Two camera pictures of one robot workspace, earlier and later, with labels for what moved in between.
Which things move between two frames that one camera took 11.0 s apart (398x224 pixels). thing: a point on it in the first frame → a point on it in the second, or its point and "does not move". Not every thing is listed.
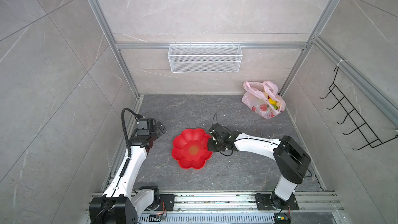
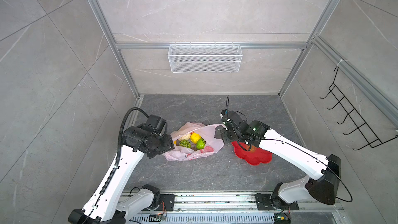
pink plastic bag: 263,98 → 213,141
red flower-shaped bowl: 191,148 → 260,156
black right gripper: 210,147 → 223,134
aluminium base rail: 314,208 does not move
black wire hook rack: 361,126 does not move
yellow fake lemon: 271,101 → 195,137
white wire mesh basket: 205,58 does not move
